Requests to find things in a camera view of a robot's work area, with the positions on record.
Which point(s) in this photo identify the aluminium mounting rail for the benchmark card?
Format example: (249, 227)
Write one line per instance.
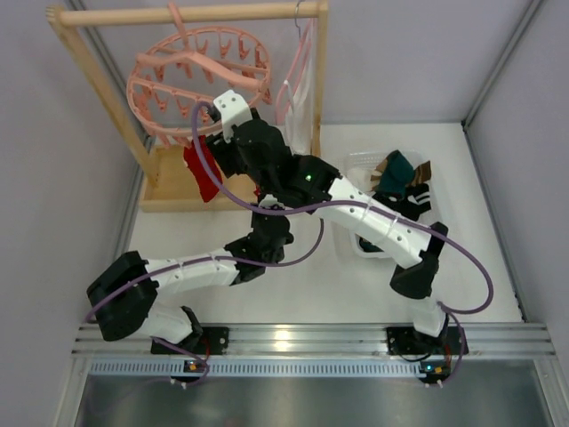
(484, 340)

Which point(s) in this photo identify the black sock white stripes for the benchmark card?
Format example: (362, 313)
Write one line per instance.
(414, 202)

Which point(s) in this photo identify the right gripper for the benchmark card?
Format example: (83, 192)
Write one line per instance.
(220, 149)

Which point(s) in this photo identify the brown striped green sock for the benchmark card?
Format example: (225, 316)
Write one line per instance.
(422, 173)

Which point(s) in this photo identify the red sock plain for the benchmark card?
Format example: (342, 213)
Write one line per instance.
(207, 189)

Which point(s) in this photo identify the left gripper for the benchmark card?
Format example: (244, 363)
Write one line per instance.
(267, 206)

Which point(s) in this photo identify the green reindeer sock in basket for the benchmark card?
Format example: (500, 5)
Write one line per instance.
(368, 247)

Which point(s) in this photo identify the white slotted cable duct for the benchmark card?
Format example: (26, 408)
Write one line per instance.
(266, 368)

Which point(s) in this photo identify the wooden clothes rack frame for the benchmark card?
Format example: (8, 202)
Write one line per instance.
(166, 187)

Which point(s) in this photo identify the white plastic laundry basket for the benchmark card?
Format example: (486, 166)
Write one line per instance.
(358, 167)

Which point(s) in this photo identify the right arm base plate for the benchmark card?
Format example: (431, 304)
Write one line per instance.
(406, 342)

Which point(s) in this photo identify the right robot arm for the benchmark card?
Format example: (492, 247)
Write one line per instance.
(303, 184)

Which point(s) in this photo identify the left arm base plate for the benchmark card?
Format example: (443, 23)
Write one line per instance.
(213, 340)

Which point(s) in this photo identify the white mesh laundry bag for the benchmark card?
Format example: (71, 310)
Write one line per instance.
(299, 123)

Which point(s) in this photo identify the dark green sock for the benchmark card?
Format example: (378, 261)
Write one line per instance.
(396, 173)

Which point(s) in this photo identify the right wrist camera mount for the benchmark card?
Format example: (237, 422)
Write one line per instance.
(234, 111)

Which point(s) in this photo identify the pink round clip hanger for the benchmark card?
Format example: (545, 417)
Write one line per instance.
(192, 65)

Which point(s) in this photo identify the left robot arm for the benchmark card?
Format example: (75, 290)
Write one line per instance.
(129, 296)

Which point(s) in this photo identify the pink wire hanger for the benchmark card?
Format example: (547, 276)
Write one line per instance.
(285, 101)

